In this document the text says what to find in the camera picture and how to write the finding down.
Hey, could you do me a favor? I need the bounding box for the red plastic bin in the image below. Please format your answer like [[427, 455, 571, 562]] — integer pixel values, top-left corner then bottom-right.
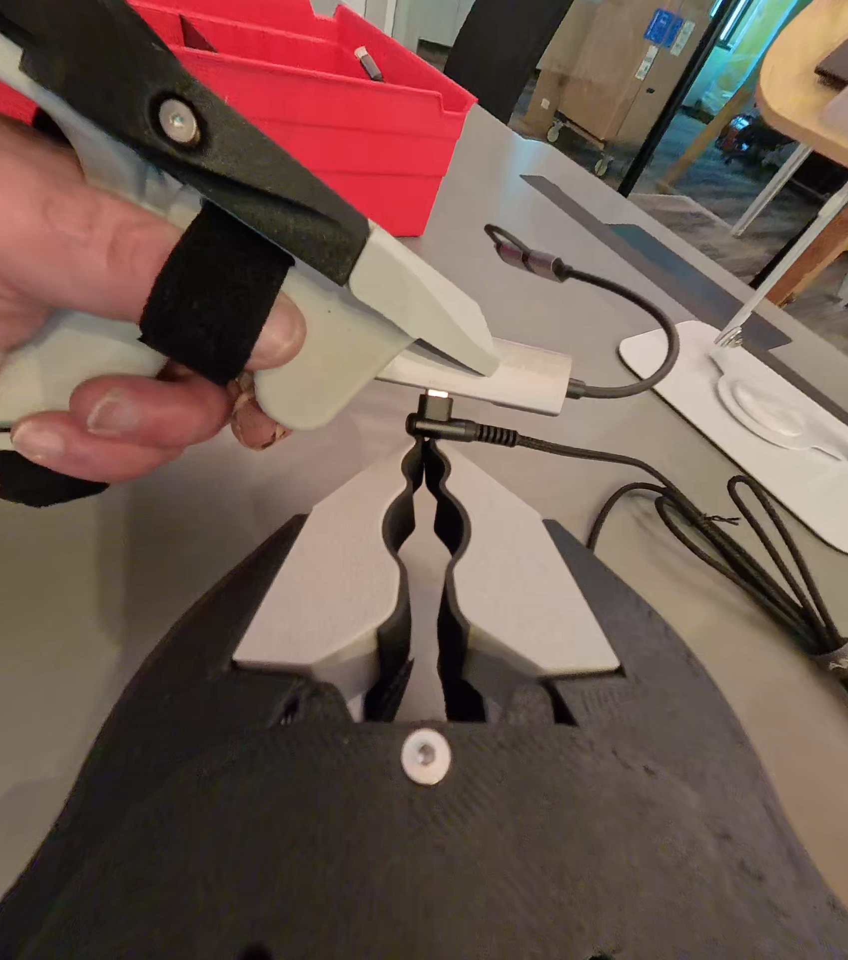
[[0, 0, 479, 237]]

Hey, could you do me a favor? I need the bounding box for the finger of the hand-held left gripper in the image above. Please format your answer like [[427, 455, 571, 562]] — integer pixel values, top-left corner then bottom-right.
[[351, 223, 501, 378]]

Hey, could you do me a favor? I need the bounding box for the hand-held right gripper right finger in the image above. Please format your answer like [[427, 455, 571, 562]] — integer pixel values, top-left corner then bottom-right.
[[424, 441, 622, 710]]

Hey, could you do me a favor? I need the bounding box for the wooden framed dark board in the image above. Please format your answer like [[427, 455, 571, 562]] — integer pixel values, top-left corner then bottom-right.
[[757, 0, 848, 189]]

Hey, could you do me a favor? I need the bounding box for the black cloth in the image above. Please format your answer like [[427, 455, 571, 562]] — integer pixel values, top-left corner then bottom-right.
[[442, 0, 575, 125]]

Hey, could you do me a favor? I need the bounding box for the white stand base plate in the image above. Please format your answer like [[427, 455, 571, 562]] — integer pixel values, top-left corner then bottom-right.
[[619, 321, 848, 558]]

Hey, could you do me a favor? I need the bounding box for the black bin divider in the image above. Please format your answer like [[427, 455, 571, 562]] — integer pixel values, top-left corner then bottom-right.
[[178, 13, 220, 55]]

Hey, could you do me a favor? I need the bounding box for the black braided cable bundle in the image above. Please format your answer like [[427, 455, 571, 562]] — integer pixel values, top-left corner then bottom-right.
[[405, 387, 848, 789]]

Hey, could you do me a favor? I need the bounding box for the metal stand rod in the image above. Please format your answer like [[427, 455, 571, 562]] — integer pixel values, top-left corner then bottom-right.
[[715, 176, 848, 350]]

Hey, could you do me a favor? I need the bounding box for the grey lettered USB hub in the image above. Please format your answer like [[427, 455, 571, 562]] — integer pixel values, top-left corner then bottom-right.
[[375, 223, 681, 419]]

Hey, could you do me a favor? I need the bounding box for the wooden rail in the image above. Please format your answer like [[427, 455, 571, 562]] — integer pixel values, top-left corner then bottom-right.
[[656, 82, 848, 307]]

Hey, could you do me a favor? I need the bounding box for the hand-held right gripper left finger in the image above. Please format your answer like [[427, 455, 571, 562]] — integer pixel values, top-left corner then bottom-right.
[[231, 442, 422, 710]]

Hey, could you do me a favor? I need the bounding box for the person's left hand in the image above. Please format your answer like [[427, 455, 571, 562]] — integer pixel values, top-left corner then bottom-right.
[[0, 101, 310, 486]]

